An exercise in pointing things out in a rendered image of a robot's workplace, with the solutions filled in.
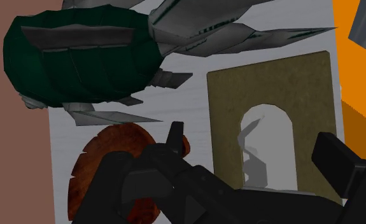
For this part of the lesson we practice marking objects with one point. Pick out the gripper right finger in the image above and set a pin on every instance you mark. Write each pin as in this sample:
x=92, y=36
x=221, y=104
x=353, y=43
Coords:
x=362, y=186

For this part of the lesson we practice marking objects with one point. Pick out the dark green pot grey plant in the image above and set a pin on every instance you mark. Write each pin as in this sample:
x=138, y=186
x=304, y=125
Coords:
x=77, y=77

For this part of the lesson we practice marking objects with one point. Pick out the olive slab with arch opening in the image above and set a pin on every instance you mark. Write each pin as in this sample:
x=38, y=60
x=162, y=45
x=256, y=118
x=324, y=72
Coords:
x=263, y=83

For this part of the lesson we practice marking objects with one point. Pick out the reddish brown round disc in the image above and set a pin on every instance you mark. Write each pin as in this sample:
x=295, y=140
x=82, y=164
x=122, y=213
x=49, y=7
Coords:
x=114, y=139

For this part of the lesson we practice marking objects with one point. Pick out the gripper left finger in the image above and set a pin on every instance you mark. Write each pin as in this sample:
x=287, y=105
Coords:
x=157, y=173

